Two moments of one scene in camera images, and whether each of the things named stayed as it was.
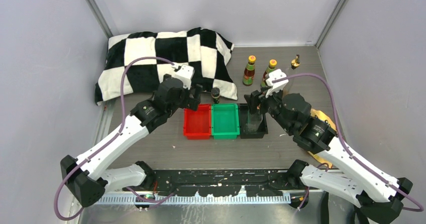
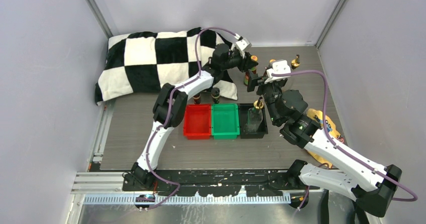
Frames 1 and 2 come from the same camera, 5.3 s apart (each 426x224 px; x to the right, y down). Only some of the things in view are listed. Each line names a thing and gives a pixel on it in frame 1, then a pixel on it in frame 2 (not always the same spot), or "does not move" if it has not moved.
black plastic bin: x=243 y=113 does not move
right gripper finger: x=252 y=100 → x=252 y=82
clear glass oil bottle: x=253 y=122 does not move
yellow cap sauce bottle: x=249 y=72 does not move
